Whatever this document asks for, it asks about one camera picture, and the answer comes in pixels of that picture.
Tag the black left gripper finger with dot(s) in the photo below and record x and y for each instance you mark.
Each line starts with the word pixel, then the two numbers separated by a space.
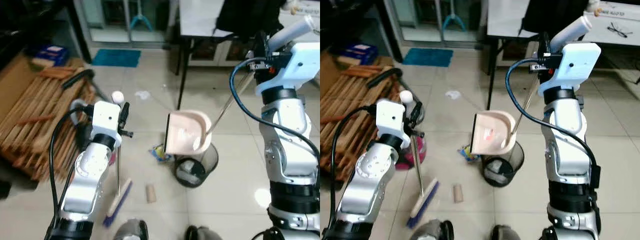
pixel 126 110
pixel 420 112

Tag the black bag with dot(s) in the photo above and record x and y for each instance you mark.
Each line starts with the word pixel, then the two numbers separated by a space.
pixel 550 15
pixel 247 17

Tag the blue forked stand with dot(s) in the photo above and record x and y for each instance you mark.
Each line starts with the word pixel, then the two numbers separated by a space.
pixel 453 21
pixel 140 21

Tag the wooden slatted rack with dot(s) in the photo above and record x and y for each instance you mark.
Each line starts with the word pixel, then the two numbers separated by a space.
pixel 345 115
pixel 35 120

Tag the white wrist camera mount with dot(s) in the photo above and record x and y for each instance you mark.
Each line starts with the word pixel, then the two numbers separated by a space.
pixel 391 117
pixel 297 65
pixel 105 120
pixel 575 65

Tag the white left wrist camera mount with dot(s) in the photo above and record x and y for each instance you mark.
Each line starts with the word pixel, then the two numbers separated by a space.
pixel 105 120
pixel 391 117

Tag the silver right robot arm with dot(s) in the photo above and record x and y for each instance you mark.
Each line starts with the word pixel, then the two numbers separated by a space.
pixel 290 150
pixel 570 150

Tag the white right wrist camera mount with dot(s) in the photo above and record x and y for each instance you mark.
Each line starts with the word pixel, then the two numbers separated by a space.
pixel 575 65
pixel 297 65

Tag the black eyeglasses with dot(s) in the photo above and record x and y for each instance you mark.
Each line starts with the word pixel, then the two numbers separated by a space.
pixel 619 30

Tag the blue floor mat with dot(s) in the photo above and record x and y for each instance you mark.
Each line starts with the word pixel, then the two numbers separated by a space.
pixel 116 58
pixel 427 57

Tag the white printed paper sheet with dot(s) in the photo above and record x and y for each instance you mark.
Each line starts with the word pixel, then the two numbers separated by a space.
pixel 617 22
pixel 306 11

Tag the blue cardboard box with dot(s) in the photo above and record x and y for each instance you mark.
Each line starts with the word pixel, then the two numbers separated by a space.
pixel 49 54
pixel 364 52

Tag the grey left robot foot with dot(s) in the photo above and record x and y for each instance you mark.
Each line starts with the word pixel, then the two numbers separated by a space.
pixel 436 231
pixel 131 230

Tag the broom with blue bristles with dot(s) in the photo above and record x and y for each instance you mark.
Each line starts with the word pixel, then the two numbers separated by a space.
pixel 119 200
pixel 424 202

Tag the grey right robot foot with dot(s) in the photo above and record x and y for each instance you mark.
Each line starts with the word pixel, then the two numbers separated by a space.
pixel 502 234
pixel 197 234

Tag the brown cardboard tube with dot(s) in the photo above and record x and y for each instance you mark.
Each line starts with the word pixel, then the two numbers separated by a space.
pixel 458 193
pixel 151 193

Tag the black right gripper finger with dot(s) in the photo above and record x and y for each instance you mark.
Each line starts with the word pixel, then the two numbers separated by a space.
pixel 543 44
pixel 261 44

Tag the grey robot foot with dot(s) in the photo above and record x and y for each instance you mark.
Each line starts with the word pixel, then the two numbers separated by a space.
pixel 502 234
pixel 197 234
pixel 131 230
pixel 436 231

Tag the blue and yellow wrapper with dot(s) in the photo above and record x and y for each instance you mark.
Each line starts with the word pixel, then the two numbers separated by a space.
pixel 466 153
pixel 160 154

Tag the black-framed table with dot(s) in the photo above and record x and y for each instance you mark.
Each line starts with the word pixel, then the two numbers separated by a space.
pixel 200 20
pixel 505 20

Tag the black mesh wastebasket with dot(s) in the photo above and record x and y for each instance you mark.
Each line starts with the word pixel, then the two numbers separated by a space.
pixel 192 172
pixel 502 170

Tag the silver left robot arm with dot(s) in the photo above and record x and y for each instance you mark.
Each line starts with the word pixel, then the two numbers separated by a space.
pixel 87 170
pixel 370 172

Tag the pink plastic container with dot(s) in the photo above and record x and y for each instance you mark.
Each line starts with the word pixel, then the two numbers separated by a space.
pixel 417 152

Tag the crumpled white paper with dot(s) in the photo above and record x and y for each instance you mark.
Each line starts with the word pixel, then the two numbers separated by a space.
pixel 453 94
pixel 142 94

